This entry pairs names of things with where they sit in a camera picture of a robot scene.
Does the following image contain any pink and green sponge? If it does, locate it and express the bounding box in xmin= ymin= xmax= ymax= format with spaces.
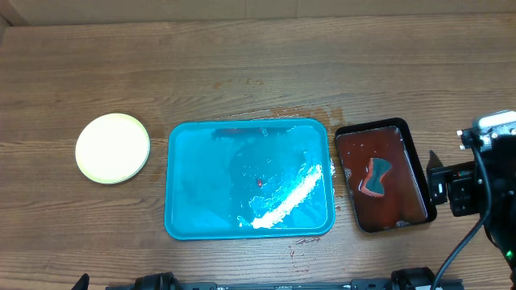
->
xmin=359 ymin=157 xmax=392 ymax=198

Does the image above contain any yellow plate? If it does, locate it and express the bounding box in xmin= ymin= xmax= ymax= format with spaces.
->
xmin=75 ymin=113 xmax=151 ymax=184

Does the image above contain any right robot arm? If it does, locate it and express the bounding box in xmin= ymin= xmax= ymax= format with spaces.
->
xmin=427 ymin=137 xmax=515 ymax=290

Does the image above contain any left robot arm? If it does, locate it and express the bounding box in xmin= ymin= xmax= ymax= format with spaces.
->
xmin=106 ymin=272 xmax=182 ymax=290

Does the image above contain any black water tray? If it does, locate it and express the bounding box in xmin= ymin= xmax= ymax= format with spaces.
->
xmin=335 ymin=118 xmax=437 ymax=233

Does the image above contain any teal plastic tray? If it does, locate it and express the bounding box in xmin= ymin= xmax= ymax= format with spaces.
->
xmin=164 ymin=118 xmax=335 ymax=241

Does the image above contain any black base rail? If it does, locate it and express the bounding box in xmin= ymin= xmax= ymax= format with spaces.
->
xmin=105 ymin=267 xmax=464 ymax=290

